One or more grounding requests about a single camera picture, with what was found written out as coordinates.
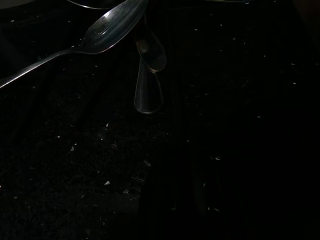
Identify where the small silver spoon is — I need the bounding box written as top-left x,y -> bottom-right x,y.
134,14 -> 168,74

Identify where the large silver spoon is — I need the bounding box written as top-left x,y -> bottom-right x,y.
0,0 -> 149,90

